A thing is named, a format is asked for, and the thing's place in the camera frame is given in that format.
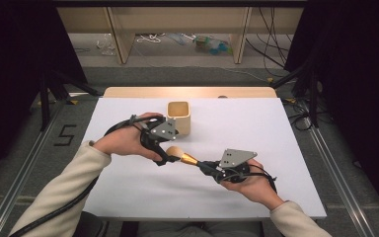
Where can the clear plastic bag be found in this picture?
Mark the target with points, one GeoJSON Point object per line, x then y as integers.
{"type": "Point", "coordinates": [106, 44]}

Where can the makeup brush with gold ferrule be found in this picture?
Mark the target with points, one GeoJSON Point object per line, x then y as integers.
{"type": "Point", "coordinates": [182, 157]}

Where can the wooden table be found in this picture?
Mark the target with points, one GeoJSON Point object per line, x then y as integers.
{"type": "Point", "coordinates": [164, 92]}

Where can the person's left hand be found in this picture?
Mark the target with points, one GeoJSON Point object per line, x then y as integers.
{"type": "Point", "coordinates": [121, 141]}

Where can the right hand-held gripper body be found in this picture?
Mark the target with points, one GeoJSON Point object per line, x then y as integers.
{"type": "Point", "coordinates": [237, 171]}

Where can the aluminium floor rail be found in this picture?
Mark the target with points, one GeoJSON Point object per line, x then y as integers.
{"type": "Point", "coordinates": [16, 191]}
{"type": "Point", "coordinates": [339, 177]}

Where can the beige square brush holder cup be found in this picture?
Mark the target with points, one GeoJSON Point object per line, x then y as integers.
{"type": "Point", "coordinates": [181, 113]}

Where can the black chair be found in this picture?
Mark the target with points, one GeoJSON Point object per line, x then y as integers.
{"type": "Point", "coordinates": [92, 227]}

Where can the light wooden shelf unit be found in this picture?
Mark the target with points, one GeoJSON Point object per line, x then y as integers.
{"type": "Point", "coordinates": [177, 19]}

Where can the white table board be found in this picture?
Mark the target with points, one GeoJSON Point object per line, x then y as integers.
{"type": "Point", "coordinates": [194, 197]}

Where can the person's right hand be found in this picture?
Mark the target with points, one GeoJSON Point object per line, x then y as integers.
{"type": "Point", "coordinates": [256, 187]}

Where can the person's legs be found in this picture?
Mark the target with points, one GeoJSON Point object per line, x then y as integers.
{"type": "Point", "coordinates": [197, 229]}

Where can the black metal stand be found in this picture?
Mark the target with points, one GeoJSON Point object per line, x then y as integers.
{"type": "Point", "coordinates": [44, 105]}
{"type": "Point", "coordinates": [314, 98]}

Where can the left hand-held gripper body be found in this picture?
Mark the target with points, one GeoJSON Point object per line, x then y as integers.
{"type": "Point", "coordinates": [149, 138]}

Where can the black curtain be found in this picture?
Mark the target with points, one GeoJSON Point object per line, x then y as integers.
{"type": "Point", "coordinates": [358, 82]}
{"type": "Point", "coordinates": [16, 65]}

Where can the colourful plastic packaging pile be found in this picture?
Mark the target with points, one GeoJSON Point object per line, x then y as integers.
{"type": "Point", "coordinates": [212, 45]}

